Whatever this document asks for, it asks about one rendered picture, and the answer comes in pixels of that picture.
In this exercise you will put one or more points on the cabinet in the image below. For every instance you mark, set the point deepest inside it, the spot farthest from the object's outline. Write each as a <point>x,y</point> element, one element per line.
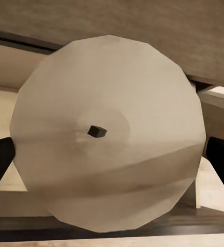
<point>189,32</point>

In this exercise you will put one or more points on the pillar candle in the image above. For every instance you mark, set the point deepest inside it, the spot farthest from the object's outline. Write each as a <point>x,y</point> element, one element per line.
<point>108,134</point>
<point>212,104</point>

